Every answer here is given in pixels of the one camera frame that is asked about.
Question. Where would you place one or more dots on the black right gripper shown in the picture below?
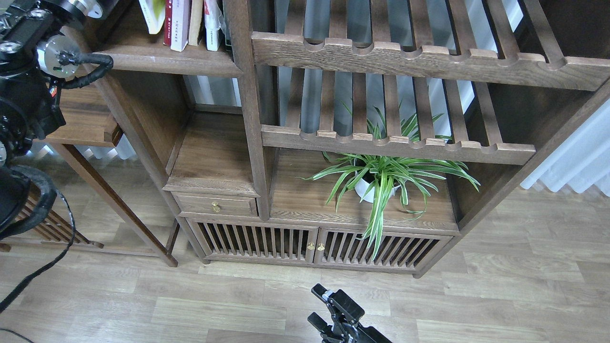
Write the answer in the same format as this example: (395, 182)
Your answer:
(345, 314)

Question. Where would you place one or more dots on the red paperback book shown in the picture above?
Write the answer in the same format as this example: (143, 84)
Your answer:
(167, 23)

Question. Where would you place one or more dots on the yellow-green paperback book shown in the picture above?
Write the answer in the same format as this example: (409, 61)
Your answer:
(154, 14)

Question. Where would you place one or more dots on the white lilac paperback book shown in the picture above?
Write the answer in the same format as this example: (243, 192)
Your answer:
(180, 15)

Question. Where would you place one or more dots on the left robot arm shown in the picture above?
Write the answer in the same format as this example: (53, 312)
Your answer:
(38, 62)

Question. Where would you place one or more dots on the brass cabinet door knobs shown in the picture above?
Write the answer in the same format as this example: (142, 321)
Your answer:
(318, 246)

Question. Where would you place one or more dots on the spider plant in white pot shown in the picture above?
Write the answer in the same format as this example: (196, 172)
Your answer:
(383, 174)

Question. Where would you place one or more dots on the dark wooden bookshelf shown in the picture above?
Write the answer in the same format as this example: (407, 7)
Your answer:
(495, 84)

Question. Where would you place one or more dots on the dark upright book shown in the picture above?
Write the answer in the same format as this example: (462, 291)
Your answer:
(226, 29)

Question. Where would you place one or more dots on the white curtain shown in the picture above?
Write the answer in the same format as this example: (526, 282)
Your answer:
(583, 160)

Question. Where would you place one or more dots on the wooden side table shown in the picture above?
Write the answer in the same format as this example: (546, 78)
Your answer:
(91, 123)

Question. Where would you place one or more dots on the white plastic-wrapped upright book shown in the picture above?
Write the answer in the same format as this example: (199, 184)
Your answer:
(213, 24)

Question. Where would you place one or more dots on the tan upright book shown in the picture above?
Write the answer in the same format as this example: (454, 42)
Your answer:
(196, 17)

